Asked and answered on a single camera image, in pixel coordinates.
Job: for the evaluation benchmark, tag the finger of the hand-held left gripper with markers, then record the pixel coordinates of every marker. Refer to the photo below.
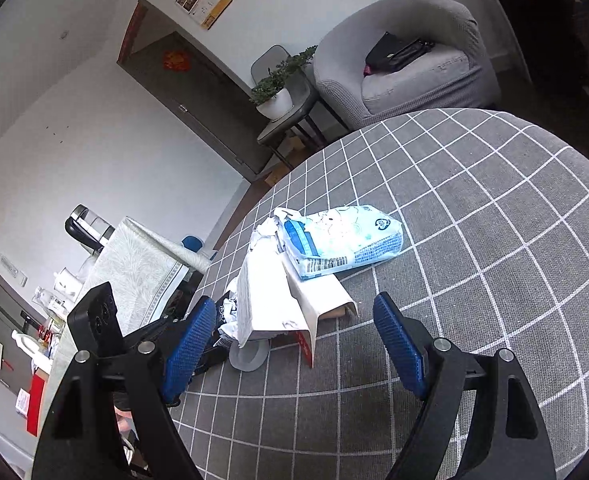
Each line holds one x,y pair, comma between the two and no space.
149,329
212,360

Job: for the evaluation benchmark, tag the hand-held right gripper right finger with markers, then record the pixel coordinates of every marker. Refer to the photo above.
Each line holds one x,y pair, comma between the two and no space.
399,345

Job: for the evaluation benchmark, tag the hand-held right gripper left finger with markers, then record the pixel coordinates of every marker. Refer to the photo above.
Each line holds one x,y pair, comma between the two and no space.
189,350

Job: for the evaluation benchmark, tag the white round plastic lid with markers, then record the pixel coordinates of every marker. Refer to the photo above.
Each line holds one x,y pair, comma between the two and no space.
239,360

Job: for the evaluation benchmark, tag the white mug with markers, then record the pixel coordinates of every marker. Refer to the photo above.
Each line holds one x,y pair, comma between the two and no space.
68,281

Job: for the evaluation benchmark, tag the crumpled white paper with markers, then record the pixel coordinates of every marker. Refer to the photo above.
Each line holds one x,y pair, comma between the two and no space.
232,310

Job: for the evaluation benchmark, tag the clear glass jar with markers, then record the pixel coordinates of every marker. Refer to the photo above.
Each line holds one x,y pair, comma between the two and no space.
43,298

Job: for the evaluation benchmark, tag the pale patterned table runner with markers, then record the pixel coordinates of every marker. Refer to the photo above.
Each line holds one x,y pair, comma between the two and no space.
134,265

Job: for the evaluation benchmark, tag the white plastic bottle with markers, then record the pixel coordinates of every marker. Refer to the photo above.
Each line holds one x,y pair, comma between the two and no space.
27,342

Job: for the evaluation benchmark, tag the white cardboard box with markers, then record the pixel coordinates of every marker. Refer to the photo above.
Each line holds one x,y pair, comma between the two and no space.
264,300

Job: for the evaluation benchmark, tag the glass electric kettle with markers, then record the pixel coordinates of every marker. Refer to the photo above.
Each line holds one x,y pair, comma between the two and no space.
87,225

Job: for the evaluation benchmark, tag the blue round object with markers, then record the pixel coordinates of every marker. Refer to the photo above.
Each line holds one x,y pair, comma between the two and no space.
193,243

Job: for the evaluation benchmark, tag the red box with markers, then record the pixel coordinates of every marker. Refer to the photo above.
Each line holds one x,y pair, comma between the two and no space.
38,402

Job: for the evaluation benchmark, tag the small white box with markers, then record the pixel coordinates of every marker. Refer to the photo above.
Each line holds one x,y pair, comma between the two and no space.
23,402

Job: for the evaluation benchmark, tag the blue white plastic package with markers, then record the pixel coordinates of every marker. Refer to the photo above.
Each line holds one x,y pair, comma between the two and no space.
344,240

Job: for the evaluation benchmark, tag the crumpled white plastic bag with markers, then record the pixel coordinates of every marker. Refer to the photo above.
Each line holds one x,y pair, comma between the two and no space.
264,232

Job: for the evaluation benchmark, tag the grey checked tablecloth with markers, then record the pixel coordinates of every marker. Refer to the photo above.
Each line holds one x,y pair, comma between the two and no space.
474,210

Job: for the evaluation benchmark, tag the flat brown cardboard box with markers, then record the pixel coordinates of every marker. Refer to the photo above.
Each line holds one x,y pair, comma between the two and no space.
279,175

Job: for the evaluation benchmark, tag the brown door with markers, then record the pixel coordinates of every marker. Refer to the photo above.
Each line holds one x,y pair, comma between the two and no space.
199,105

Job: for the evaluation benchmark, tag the grey dining chair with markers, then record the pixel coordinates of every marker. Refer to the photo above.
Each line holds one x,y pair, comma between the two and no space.
279,130

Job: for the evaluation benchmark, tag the grey armchair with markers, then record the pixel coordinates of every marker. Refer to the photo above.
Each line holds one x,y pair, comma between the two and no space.
424,90

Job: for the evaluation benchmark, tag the potted plant white pot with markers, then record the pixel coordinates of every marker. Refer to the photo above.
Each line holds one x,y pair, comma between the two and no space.
274,102

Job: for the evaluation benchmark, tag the red door ornament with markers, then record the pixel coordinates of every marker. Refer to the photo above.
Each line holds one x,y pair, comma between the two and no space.
176,61

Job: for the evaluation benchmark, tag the black handbag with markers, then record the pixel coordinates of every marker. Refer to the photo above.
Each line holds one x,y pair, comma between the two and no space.
399,55

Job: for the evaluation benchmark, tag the white wall socket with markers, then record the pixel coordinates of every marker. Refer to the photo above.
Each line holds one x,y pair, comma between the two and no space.
13,267

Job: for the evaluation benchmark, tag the wall calendar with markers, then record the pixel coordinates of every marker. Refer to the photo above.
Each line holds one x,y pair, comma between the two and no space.
204,2

